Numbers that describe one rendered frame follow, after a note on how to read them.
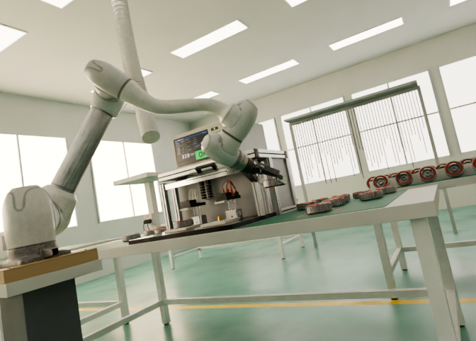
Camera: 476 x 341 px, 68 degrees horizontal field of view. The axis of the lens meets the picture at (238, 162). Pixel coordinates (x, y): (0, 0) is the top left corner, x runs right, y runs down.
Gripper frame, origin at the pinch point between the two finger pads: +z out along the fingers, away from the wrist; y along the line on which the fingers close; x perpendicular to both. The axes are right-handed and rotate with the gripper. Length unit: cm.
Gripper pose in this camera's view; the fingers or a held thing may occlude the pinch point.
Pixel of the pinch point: (274, 181)
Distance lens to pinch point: 168.1
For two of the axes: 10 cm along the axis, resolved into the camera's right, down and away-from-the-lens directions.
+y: 6.3, -2.0, -7.5
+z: 7.4, 4.3, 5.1
